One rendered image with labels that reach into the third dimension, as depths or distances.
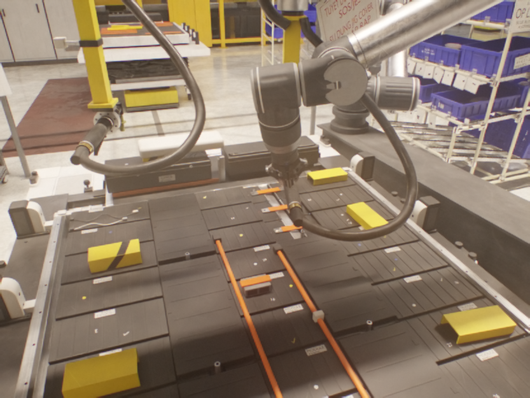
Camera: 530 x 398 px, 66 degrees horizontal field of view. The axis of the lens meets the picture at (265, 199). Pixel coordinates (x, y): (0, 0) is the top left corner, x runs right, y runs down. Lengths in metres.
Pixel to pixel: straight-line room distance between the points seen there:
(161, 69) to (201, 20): 5.20
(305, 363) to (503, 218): 1.20
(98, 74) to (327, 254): 0.94
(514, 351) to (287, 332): 0.55
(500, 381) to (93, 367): 0.90
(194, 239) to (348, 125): 1.50
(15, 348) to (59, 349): 0.27
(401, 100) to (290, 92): 1.68
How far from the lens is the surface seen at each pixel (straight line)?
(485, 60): 3.76
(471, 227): 2.01
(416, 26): 1.15
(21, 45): 10.32
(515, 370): 1.16
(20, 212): 1.82
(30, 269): 1.68
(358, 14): 1.63
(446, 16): 1.17
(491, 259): 2.00
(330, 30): 1.50
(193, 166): 1.73
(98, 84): 1.48
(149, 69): 5.99
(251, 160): 1.78
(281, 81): 0.95
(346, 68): 0.96
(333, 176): 1.75
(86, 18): 1.45
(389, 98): 2.57
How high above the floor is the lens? 1.81
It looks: 30 degrees down
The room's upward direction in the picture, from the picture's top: straight up
